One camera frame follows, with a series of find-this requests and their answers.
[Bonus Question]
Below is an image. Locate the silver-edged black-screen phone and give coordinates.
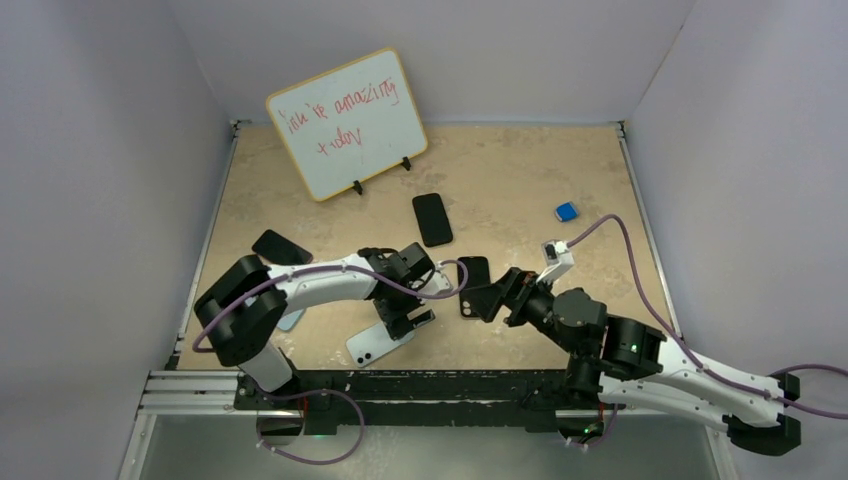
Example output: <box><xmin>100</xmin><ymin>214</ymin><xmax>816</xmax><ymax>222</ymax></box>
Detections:
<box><xmin>345</xmin><ymin>320</ymin><xmax>417</xmax><ymax>369</ymax></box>

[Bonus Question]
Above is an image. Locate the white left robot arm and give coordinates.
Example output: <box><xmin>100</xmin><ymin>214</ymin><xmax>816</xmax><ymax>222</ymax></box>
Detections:
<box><xmin>192</xmin><ymin>242</ymin><xmax>453</xmax><ymax>409</ymax></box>

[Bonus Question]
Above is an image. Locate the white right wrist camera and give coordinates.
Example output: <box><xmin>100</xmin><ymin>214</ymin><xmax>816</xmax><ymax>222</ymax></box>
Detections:
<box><xmin>537</xmin><ymin>240</ymin><xmax>575</xmax><ymax>285</ymax></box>

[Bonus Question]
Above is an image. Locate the light blue phone case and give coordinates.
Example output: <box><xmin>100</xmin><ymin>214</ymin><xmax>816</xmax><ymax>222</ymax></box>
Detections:
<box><xmin>276</xmin><ymin>310</ymin><xmax>305</xmax><ymax>332</ymax></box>

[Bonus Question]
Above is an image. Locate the purple-edged black phone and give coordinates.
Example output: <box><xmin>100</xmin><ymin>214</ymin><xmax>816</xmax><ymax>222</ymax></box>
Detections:
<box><xmin>251</xmin><ymin>229</ymin><xmax>314</xmax><ymax>265</ymax></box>

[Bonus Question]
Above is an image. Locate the black phone case with cutout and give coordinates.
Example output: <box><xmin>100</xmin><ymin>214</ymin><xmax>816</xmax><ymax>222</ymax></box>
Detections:
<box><xmin>457</xmin><ymin>256</ymin><xmax>491</xmax><ymax>320</ymax></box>

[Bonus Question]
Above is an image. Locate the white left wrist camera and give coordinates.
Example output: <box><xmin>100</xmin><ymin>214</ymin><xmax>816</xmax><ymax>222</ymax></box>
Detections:
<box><xmin>420</xmin><ymin>270</ymin><xmax>453</xmax><ymax>299</ymax></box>

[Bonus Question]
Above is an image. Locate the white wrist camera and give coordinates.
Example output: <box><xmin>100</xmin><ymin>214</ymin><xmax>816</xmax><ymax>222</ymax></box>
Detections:
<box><xmin>537</xmin><ymin>240</ymin><xmax>575</xmax><ymax>285</ymax></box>
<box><xmin>420</xmin><ymin>270</ymin><xmax>453</xmax><ymax>299</ymax></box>

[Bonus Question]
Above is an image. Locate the blue whiteboard eraser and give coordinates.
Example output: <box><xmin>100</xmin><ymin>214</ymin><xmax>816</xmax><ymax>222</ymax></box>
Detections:
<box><xmin>554</xmin><ymin>202</ymin><xmax>579</xmax><ymax>223</ymax></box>

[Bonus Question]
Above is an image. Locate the yellow-framed whiteboard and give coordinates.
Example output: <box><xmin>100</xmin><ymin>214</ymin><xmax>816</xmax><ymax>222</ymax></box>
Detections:
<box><xmin>266</xmin><ymin>47</ymin><xmax>428</xmax><ymax>202</ymax></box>

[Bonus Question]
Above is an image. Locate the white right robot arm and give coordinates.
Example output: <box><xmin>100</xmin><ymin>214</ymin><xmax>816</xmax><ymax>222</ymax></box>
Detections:
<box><xmin>462</xmin><ymin>268</ymin><xmax>802</xmax><ymax>456</ymax></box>

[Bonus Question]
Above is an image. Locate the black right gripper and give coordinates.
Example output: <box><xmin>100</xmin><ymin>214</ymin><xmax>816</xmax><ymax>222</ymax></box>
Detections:
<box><xmin>461</xmin><ymin>269</ymin><xmax>584</xmax><ymax>358</ymax></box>

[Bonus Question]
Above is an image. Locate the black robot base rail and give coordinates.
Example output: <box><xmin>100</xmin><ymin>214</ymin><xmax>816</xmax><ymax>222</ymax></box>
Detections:
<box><xmin>234</xmin><ymin>369</ymin><xmax>613</xmax><ymax>443</ymax></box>

